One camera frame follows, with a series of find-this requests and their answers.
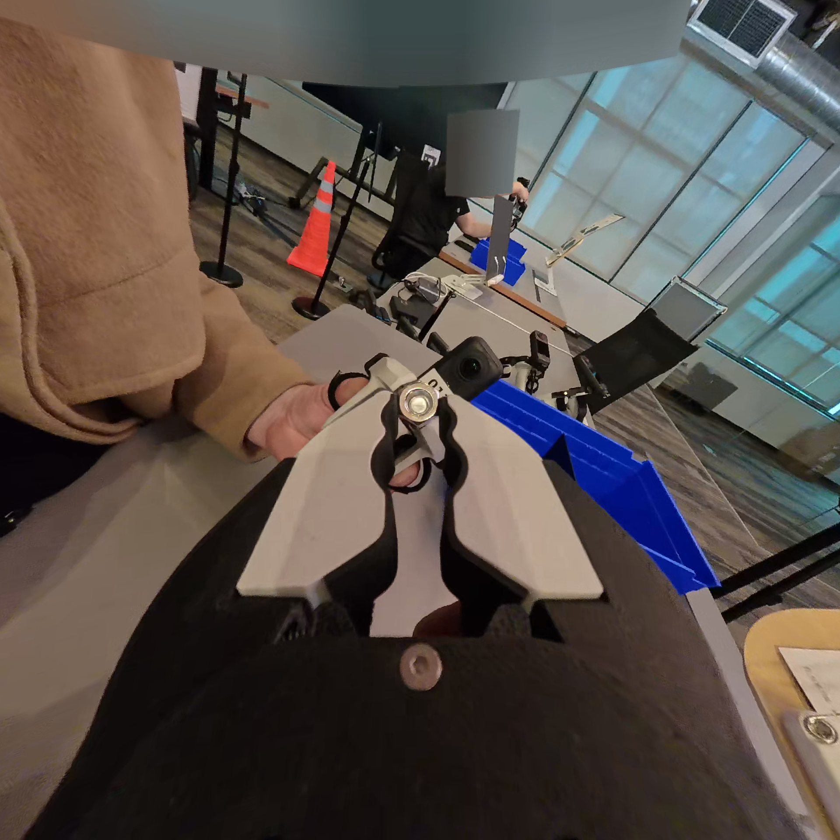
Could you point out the person's tan sweater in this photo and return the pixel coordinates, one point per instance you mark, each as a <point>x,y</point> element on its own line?
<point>92,229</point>

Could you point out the white stand base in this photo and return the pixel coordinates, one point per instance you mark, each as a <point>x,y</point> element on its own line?
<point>761,663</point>

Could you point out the black tilted stand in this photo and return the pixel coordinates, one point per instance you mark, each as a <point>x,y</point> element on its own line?
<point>636,354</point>

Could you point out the black camera device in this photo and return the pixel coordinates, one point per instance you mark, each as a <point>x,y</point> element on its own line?
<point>539,354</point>
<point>590,377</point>

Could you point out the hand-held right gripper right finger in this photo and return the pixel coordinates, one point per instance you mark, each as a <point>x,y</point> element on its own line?
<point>518,525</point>

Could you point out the dark grey cabinet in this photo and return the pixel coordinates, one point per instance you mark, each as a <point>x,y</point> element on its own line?
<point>712,387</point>

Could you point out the person's left hand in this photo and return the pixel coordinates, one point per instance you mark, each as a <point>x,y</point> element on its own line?
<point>289,420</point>

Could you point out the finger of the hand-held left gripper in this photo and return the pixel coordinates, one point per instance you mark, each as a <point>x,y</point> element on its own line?
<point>390,374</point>

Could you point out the large black screen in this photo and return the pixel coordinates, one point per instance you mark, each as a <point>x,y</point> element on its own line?
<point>394,111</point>

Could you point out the orange traffic cone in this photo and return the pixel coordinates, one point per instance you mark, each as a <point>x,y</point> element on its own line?
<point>318,229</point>

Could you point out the grey flat bar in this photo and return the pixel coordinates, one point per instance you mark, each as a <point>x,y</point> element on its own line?
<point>500,236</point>

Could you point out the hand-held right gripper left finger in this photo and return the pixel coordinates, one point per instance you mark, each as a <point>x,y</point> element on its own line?
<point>315,518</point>

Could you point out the black stanchion post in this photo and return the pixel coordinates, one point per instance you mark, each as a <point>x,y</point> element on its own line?
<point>229,197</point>

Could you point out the blue plastic bin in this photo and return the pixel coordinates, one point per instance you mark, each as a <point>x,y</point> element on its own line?
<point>623,499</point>
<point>515,262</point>

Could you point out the white air vent grille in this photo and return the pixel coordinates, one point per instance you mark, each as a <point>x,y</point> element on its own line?
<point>741,26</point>

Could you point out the round metal duct pipe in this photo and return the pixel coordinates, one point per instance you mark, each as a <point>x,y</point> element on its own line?
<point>807,79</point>

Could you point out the person's right hand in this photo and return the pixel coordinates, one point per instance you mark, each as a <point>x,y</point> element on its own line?
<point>439,620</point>

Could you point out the steel hex bolt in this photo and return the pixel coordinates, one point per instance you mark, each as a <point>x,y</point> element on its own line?
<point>418,400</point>

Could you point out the steel hex nut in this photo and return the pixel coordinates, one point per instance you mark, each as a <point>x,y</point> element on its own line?
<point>401,410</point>

